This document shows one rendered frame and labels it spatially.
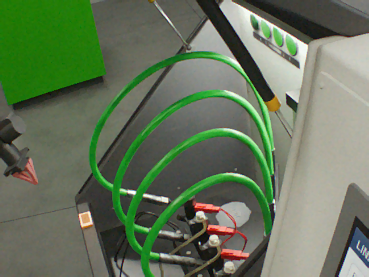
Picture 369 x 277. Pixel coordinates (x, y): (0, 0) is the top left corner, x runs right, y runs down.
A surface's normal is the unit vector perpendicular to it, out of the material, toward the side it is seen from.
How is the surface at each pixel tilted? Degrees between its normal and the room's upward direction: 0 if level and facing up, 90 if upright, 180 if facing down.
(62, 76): 90
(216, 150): 90
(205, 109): 90
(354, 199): 76
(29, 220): 0
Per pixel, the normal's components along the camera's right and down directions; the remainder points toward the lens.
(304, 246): -0.95, 0.07
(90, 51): 0.33, 0.45
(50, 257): -0.15, -0.84
